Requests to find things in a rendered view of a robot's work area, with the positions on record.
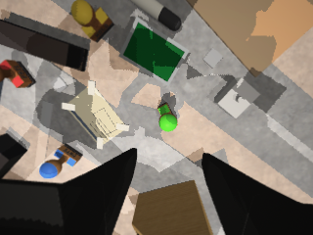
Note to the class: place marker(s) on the brown rubber stamp with red ends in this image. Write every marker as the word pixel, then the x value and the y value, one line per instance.
pixel 17 73

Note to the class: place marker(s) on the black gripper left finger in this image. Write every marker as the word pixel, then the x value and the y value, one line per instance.
pixel 88 204

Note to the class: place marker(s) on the rubber stamp with blue handle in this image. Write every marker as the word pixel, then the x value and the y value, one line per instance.
pixel 66 154

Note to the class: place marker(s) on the beige inspection card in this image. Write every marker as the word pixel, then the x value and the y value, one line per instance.
pixel 95 114

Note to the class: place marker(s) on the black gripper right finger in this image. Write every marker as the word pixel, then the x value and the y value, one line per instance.
pixel 246 206

